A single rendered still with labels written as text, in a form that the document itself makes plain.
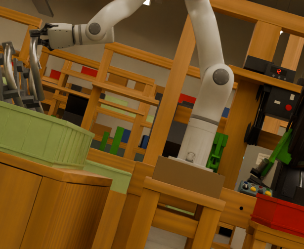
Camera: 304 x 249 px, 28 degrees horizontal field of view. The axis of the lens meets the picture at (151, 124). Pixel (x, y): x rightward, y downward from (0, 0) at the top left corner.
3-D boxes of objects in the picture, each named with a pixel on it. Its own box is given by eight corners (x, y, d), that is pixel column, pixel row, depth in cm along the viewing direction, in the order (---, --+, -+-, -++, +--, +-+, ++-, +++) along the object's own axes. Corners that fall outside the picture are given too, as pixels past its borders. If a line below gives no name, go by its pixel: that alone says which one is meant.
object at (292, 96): (295, 121, 327) (303, 94, 328) (264, 111, 328) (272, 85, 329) (290, 123, 339) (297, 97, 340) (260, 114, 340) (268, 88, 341)
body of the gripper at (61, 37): (78, 40, 257) (51, 42, 256) (75, 19, 250) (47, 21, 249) (77, 50, 251) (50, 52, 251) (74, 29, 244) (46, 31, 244)
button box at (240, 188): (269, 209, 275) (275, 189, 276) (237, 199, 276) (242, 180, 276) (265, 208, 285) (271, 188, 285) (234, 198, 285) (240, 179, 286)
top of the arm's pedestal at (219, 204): (223, 211, 232) (226, 201, 232) (142, 186, 233) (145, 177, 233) (214, 206, 264) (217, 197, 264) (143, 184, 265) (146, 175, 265)
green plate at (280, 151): (282, 173, 299) (305, 137, 300) (268, 164, 299) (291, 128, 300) (278, 173, 310) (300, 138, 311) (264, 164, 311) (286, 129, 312)
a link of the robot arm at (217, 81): (216, 126, 256) (233, 72, 257) (222, 125, 238) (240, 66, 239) (189, 117, 256) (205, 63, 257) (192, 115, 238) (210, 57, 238)
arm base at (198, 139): (210, 171, 238) (224, 126, 239) (164, 156, 242) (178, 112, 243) (214, 172, 257) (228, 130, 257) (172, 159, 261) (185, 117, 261)
